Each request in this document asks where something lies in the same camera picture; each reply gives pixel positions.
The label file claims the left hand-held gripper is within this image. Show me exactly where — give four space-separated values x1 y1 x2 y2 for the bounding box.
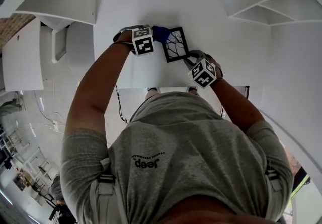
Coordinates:
119 24 154 57

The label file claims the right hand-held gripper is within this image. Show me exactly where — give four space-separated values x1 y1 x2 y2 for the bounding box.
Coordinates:
184 50 217 90

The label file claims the small black picture frame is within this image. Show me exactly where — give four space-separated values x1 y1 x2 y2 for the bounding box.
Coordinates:
160 26 191 64

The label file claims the blue cloth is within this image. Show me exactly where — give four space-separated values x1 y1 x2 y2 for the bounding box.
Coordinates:
152 25 173 44

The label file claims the person's left forearm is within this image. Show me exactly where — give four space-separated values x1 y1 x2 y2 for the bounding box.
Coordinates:
65 41 133 143

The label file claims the person's right forearm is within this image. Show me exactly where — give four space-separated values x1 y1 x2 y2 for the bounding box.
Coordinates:
210 78 268 133

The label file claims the person's left hand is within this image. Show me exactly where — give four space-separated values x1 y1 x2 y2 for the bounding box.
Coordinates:
116 33 134 44

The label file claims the person's right hand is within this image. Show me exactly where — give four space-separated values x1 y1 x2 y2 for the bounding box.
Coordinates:
206 56 224 80

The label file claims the white table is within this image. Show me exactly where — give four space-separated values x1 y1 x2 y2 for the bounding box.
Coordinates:
93 0 273 93

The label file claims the grey and white office chair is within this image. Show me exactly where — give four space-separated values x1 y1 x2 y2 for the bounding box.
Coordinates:
40 15 96 72

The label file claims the person's grey t-shirt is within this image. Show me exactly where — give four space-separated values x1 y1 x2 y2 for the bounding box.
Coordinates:
60 91 294 224

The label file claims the white side desk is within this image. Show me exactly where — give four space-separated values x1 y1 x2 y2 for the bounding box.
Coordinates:
1 19 45 92

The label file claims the person's chin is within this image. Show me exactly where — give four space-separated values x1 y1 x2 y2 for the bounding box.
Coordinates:
160 196 277 224

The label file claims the black framed window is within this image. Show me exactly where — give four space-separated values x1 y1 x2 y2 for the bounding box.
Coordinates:
283 152 310 218

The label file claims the grey shoulder strap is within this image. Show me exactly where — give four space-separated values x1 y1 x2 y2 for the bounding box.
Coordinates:
264 162 285 194
90 156 119 224

